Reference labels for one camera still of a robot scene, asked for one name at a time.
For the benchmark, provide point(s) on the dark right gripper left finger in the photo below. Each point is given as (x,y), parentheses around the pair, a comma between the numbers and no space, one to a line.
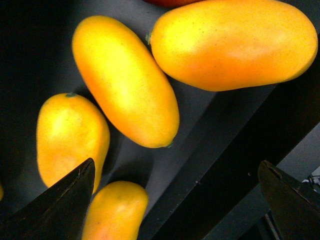
(56,214)

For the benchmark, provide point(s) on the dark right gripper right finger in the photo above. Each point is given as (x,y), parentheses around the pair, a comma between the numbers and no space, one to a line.
(295,207)

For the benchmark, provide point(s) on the yellow mango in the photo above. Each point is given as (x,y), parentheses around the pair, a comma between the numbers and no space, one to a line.
(116,212)
(220,45)
(125,80)
(70,129)

